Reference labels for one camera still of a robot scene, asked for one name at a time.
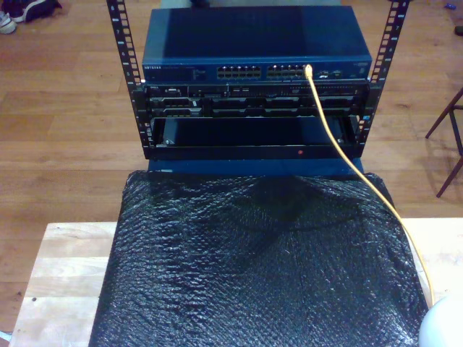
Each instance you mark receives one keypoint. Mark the blue base board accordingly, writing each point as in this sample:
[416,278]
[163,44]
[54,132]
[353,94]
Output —
[217,168]

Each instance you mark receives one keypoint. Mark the black empty rack tray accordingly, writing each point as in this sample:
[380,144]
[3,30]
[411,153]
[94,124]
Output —
[235,133]

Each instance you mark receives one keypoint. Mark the black Dell server unit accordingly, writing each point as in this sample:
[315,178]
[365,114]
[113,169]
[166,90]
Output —
[235,103]

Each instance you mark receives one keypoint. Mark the black bubble-wrap mat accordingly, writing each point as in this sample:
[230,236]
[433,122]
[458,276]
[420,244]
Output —
[235,289]

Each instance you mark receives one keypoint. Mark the dark wooden chair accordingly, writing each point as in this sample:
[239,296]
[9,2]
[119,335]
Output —
[444,116]

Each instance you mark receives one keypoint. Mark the dark blue shoe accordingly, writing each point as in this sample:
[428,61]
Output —
[32,9]

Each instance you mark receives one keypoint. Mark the white sneaker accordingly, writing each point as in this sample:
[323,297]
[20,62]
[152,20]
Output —
[5,23]

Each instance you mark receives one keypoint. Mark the small blue floor item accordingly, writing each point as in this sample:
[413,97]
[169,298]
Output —
[450,6]

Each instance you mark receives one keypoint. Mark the blue Netgear network switch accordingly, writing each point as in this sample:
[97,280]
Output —
[253,36]

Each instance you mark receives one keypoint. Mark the black perforated rack frame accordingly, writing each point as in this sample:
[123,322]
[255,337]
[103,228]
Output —
[123,43]

